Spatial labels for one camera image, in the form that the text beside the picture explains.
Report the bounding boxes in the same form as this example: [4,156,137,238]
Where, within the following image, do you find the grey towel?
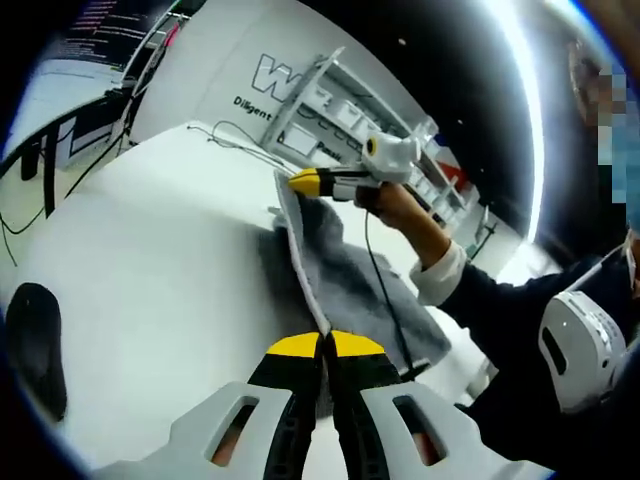
[257,167,452,419]

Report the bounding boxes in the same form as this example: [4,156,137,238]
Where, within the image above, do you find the person's right hand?
[353,181,430,237]

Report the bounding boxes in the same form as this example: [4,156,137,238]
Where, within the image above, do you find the rows of white storage bins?
[299,89,451,221]

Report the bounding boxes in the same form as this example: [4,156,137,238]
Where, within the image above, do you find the grey metal shelving unit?
[259,47,496,236]

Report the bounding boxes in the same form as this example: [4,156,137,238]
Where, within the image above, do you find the long ceiling light strip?
[509,0,547,241]

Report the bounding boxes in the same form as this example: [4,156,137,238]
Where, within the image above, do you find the person's dark clothed torso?
[439,259,640,480]

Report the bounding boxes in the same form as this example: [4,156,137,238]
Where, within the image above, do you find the white chest device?
[537,247,640,416]

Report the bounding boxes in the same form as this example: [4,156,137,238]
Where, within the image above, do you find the black computer mouse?
[5,282,69,424]

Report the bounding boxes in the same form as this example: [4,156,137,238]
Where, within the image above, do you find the black desktop monitor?
[54,0,151,66]

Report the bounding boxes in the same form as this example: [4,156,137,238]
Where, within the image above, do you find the grey office desk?
[0,64,129,221]

